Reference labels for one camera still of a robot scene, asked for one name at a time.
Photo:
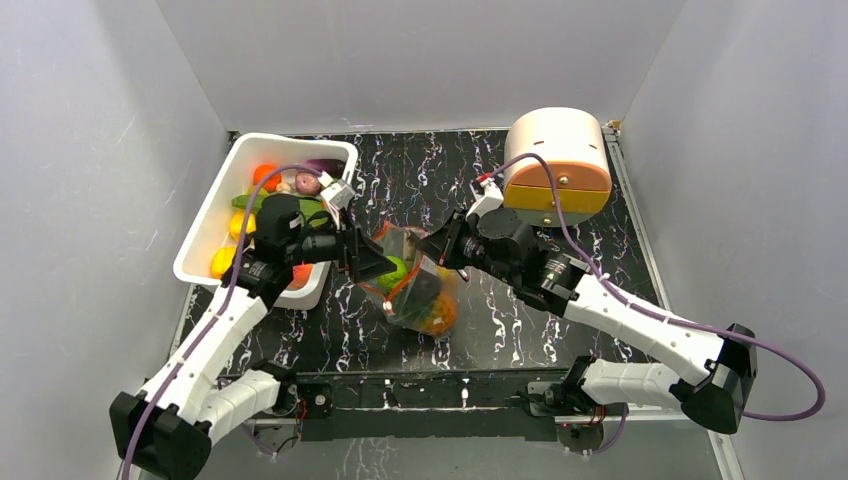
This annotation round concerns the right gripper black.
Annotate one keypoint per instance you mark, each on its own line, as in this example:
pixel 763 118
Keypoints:
pixel 454 238

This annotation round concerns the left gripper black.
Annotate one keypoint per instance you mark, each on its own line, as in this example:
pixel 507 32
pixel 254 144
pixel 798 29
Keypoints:
pixel 360 258

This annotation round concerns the light green wrinkled vegetable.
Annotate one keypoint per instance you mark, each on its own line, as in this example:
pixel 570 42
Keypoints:
pixel 389 281

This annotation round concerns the clear zip bag orange zipper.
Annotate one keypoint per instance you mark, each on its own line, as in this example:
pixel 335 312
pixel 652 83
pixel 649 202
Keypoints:
pixel 425 277

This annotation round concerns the toy pineapple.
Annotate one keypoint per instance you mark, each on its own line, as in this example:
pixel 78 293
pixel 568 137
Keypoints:
pixel 428 314

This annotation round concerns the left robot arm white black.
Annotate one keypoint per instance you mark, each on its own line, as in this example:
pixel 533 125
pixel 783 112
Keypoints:
pixel 171 425

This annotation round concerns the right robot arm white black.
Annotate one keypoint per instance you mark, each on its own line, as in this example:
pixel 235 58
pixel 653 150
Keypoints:
pixel 707 376

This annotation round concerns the peach fruit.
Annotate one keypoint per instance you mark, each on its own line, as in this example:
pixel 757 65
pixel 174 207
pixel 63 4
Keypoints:
pixel 301 276

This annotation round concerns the red onion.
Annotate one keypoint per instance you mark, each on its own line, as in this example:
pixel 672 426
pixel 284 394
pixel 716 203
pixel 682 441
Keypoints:
pixel 307 184

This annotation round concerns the purple eggplant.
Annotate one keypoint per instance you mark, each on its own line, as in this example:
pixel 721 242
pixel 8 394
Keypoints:
pixel 333 167

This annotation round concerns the yellow bell pepper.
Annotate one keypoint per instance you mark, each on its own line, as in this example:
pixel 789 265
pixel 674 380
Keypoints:
pixel 237 222

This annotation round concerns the orange fruit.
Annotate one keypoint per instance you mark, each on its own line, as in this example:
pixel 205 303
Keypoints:
pixel 266 178

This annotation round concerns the white plastic bin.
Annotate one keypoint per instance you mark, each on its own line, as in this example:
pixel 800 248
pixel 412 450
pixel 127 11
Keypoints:
pixel 209 231

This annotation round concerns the round drawer cabinet cream orange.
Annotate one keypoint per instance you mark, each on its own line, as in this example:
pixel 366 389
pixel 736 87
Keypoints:
pixel 571 143

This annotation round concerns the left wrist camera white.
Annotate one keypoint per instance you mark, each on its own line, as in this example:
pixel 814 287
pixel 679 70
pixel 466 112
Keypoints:
pixel 336 195

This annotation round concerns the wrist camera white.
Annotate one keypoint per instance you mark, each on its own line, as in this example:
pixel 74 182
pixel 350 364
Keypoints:
pixel 336 195
pixel 487 196

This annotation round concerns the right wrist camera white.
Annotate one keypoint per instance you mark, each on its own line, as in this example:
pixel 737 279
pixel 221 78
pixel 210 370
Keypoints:
pixel 487 196

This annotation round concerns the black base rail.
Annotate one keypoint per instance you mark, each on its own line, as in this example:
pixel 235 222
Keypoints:
pixel 532 404

